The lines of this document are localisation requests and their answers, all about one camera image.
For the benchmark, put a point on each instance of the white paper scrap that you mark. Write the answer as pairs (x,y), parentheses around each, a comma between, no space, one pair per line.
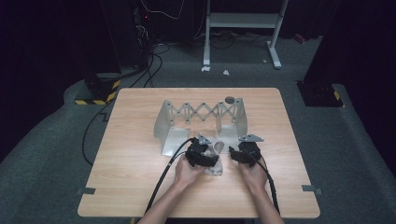
(226,72)
(205,68)

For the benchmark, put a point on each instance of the black yellow striped base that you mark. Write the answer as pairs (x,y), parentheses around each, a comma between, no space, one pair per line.
(102,90)
(320,95)

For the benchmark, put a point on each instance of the white cloth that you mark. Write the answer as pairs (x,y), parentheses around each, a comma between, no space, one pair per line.
(216,169)

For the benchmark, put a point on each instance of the person's right hand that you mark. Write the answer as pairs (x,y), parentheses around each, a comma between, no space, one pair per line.
(253,175)

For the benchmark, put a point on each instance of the red floor object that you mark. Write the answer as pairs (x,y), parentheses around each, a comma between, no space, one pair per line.
(299,38)

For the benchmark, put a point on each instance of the dark equipment rack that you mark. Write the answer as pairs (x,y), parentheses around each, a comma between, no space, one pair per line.
(124,34)

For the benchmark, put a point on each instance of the grey tape strip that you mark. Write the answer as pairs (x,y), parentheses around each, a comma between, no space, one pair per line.
(311,188)
(87,191)

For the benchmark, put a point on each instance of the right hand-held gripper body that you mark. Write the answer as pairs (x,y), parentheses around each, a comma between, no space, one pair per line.
(250,152)

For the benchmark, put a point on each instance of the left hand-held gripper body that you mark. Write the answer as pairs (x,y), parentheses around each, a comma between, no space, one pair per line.
(196,152)

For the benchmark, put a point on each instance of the expandable grey metal book stand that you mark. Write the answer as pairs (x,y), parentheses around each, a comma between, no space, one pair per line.
(172,137)

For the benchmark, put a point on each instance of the white metal stand frame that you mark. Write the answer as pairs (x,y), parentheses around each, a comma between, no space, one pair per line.
(243,20)

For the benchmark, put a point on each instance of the person's left hand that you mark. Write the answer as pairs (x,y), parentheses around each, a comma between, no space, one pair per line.
(188,172)

